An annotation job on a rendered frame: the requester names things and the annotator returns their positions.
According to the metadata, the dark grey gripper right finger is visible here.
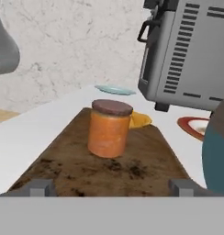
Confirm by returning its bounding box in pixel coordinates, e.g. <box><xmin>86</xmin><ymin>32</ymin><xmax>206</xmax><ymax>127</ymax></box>
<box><xmin>168</xmin><ymin>178</ymin><xmax>224</xmax><ymax>197</ymax></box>

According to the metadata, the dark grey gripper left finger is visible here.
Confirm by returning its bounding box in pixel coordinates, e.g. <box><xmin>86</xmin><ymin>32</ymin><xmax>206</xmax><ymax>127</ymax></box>
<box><xmin>0</xmin><ymin>178</ymin><xmax>57</xmax><ymax>197</ymax></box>

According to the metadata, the brown wooden cutting board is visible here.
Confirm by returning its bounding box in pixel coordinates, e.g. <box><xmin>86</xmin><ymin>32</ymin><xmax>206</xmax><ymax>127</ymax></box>
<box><xmin>7</xmin><ymin>106</ymin><xmax>191</xmax><ymax>197</ymax></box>

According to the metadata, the orange jam jar brown lid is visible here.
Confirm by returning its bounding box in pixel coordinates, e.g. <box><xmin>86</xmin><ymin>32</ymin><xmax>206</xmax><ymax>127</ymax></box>
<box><xmin>87</xmin><ymin>98</ymin><xmax>134</xmax><ymax>159</ymax></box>

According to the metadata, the teal and brown round vessel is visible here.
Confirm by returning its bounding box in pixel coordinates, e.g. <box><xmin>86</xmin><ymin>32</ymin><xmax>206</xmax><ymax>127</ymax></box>
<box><xmin>201</xmin><ymin>94</ymin><xmax>224</xmax><ymax>197</ymax></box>

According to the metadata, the red rimmed white plate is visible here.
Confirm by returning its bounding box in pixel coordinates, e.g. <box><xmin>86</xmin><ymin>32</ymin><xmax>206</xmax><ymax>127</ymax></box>
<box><xmin>176</xmin><ymin>116</ymin><xmax>211</xmax><ymax>142</ymax></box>

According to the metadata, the pale blue plate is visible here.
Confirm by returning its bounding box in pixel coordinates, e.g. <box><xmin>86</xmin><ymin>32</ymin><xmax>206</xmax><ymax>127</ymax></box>
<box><xmin>95</xmin><ymin>84</ymin><xmax>137</xmax><ymax>96</ymax></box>

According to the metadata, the grey toaster oven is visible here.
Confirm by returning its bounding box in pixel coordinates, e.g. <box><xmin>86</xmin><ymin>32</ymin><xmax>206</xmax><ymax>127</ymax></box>
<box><xmin>137</xmin><ymin>0</ymin><xmax>224</xmax><ymax>113</ymax></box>

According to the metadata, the grey curved fixture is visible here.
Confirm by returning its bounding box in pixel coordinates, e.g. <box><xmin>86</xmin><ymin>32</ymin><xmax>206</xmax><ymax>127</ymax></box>
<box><xmin>0</xmin><ymin>3</ymin><xmax>21</xmax><ymax>76</ymax></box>

